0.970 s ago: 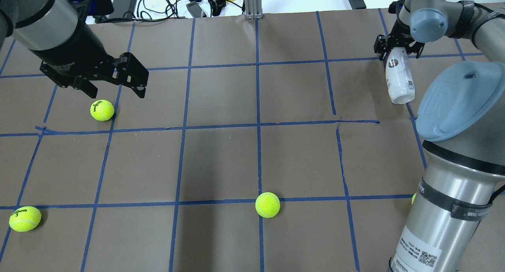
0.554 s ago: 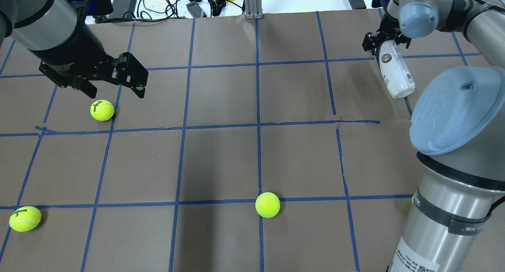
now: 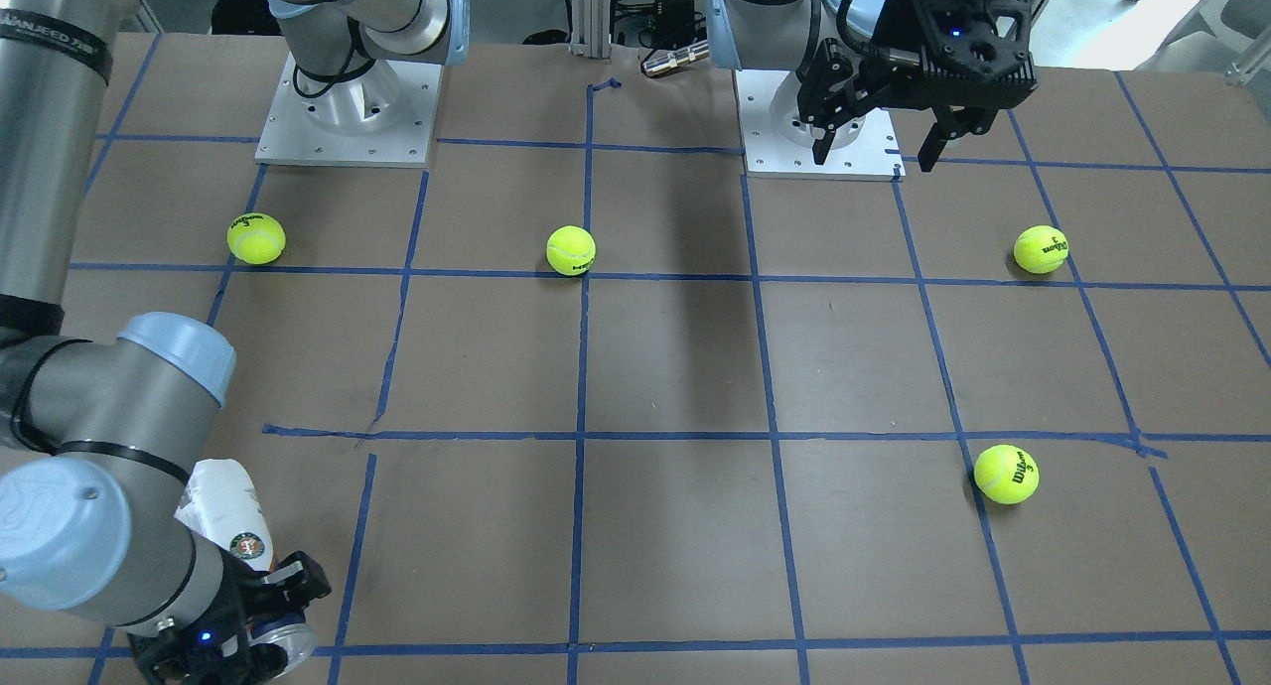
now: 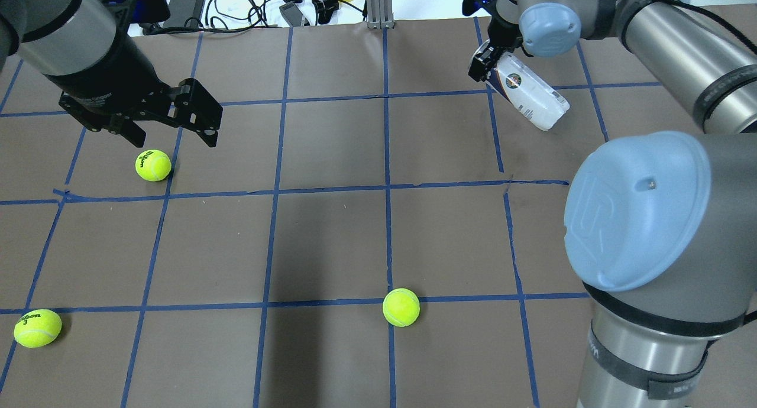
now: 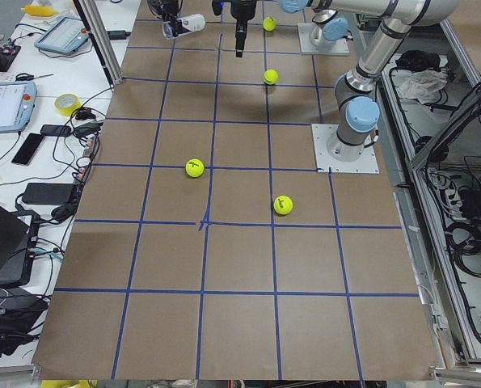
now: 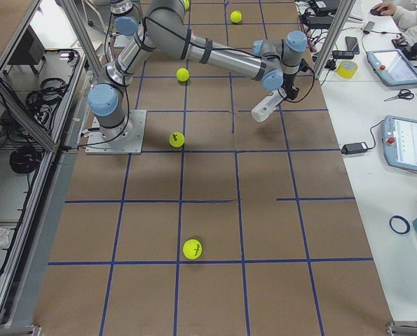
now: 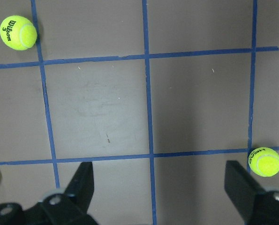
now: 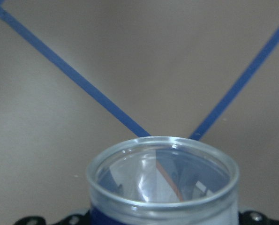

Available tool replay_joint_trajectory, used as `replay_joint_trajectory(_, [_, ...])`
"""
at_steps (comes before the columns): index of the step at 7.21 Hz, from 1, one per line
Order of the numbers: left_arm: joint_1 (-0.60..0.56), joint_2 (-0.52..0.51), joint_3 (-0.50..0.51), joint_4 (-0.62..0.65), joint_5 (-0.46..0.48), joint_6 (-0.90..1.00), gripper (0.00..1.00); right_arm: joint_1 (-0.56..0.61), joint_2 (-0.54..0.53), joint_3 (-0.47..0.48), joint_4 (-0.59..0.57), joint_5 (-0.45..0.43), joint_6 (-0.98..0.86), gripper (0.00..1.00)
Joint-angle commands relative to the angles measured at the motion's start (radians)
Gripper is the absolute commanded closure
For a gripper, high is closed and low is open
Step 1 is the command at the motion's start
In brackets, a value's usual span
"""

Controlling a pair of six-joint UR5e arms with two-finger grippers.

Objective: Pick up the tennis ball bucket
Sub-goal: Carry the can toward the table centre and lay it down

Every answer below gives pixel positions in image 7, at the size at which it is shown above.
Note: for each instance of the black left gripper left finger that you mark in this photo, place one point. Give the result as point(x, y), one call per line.
point(79, 192)

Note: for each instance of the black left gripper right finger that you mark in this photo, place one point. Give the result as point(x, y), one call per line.
point(241, 188)

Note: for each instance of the tennis ball centre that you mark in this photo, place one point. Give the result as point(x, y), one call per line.
point(264, 162)

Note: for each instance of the tennis ball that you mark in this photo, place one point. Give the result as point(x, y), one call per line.
point(264, 162)
point(18, 33)

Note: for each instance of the tennis ball lower left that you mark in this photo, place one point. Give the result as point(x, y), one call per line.
point(18, 33)

